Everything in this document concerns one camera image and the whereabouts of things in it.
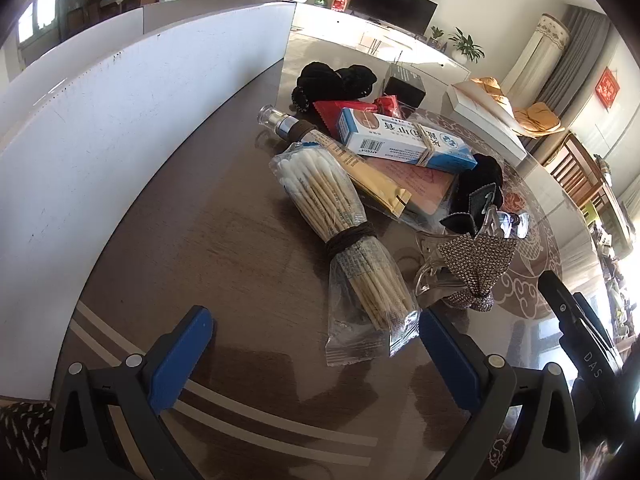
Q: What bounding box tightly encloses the flat white box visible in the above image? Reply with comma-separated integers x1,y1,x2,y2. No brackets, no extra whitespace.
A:
446,80,528,161

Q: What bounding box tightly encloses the black television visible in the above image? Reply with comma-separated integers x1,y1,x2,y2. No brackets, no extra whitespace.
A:
348,0,439,33

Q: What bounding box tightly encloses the red foil packet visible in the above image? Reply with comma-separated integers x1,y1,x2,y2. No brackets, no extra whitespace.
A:
312,100,386,128

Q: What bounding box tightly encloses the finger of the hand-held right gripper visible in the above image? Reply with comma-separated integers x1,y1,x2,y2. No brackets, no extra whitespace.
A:
537,271,623,381

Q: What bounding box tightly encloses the tan sachet packet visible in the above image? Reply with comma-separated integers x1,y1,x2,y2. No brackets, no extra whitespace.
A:
307,130,413,219

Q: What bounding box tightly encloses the covered standing air conditioner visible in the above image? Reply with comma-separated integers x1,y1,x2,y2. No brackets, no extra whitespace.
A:
500,14,571,96

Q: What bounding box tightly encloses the small black box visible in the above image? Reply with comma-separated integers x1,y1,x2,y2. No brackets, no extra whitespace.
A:
386,62,427,109

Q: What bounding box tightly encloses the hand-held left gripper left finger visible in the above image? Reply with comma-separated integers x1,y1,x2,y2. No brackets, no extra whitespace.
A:
46,305,216,480

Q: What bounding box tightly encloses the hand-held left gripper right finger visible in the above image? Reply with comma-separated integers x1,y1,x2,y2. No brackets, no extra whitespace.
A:
419,307,588,480

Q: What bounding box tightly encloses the large leafy potted plant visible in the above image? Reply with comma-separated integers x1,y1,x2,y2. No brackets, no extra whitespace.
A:
448,27,486,65

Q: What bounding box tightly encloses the plain black fluffy scrunchie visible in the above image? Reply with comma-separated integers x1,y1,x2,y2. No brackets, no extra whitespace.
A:
450,152,505,216

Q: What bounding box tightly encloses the rhinestone bow claw clip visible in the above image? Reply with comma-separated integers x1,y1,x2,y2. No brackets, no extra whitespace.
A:
414,207,531,313

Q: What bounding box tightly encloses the black bow hair clip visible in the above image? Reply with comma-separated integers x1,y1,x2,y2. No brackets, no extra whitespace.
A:
439,184,503,237

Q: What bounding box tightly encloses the black fluffy scrunchie with tie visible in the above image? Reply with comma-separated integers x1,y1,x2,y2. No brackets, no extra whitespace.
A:
291,61,378,111

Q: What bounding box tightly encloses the bag of cotton swabs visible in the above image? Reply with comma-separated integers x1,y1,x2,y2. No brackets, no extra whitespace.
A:
270,141,421,367

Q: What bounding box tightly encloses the glass spray bottle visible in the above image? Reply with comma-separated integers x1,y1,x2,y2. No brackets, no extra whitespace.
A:
257,104,321,145

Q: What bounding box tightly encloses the pink phone case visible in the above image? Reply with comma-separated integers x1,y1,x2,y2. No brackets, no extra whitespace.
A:
360,152,463,221

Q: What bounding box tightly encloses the cluttered shelf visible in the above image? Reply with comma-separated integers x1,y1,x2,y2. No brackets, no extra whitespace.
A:
590,200,640,361

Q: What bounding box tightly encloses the grey curtain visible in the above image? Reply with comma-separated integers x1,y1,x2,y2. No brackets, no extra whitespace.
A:
535,5,616,121

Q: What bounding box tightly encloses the person's dark patterned clothing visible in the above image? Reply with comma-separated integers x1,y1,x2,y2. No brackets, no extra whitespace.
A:
0,400,53,480

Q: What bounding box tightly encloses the blue and white medicine box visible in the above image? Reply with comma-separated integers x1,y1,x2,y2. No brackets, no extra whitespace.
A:
335,106,478,172

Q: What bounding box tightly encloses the white cardboard box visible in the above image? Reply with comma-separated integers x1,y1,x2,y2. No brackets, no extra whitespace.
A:
0,0,297,401

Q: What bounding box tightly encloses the window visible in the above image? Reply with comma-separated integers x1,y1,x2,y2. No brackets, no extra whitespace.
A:
17,0,58,43

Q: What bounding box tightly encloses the white television cabinet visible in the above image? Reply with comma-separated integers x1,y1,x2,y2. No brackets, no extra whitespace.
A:
295,2,471,83

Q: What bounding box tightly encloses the red wall hanging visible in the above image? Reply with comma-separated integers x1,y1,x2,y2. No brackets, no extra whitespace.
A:
595,66,621,111

